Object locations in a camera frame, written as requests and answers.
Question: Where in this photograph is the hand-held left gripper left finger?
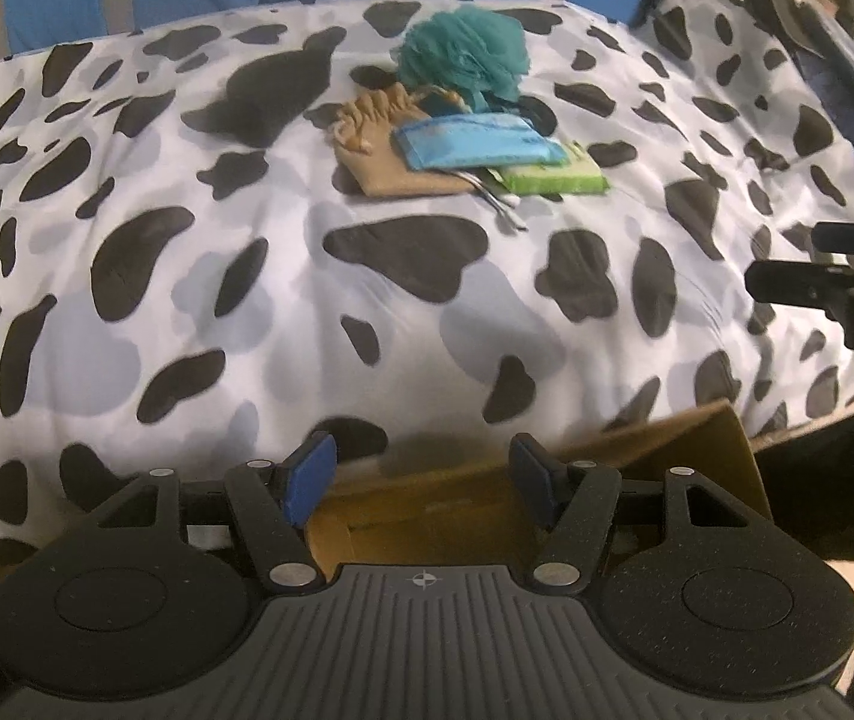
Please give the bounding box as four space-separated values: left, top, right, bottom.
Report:
89 431 338 593

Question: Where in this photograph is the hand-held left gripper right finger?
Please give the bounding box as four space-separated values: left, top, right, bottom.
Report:
509 433 765 593

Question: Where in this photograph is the brown cardboard box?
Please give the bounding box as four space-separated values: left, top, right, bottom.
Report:
305 401 774 587

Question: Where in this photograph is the green soap bar packet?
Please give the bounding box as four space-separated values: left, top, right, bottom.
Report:
498 142 609 197

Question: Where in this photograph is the blue tissue packet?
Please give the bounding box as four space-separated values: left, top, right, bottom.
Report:
392 114 567 172

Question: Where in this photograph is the cow print blanket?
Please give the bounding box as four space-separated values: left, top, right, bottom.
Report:
0 0 854 571

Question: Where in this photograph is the teal mesh bath pouf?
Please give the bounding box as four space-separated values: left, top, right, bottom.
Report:
397 6 531 102

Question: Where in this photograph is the tan drawstring pouch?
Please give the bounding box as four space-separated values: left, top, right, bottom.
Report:
333 82 473 197

